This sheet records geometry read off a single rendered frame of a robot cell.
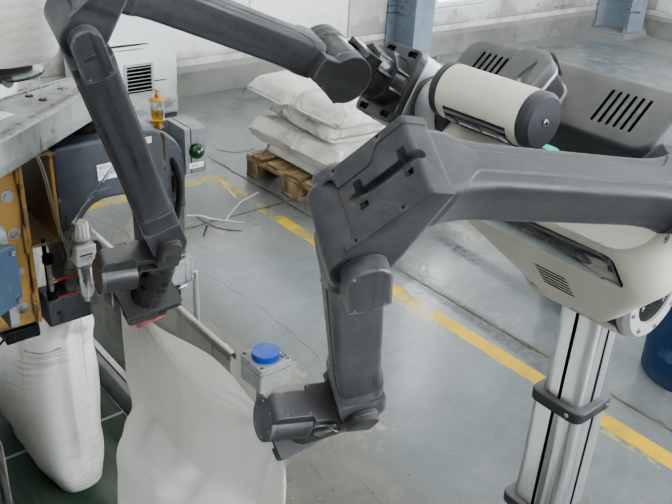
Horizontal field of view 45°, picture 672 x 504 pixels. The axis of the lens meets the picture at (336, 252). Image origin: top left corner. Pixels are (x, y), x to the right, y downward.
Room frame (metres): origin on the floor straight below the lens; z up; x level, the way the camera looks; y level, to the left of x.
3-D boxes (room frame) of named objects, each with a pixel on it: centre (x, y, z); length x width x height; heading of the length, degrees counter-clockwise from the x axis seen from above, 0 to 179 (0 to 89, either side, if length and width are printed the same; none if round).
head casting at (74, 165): (1.41, 0.48, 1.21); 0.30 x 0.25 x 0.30; 41
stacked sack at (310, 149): (4.15, -0.08, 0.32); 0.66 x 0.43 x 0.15; 133
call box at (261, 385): (1.39, 0.13, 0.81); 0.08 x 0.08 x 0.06; 41
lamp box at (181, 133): (1.42, 0.29, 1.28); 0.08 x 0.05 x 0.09; 41
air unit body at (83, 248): (1.21, 0.43, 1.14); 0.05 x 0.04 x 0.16; 131
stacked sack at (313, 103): (4.15, -0.09, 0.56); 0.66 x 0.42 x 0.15; 131
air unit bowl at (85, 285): (1.20, 0.43, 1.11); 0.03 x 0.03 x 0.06
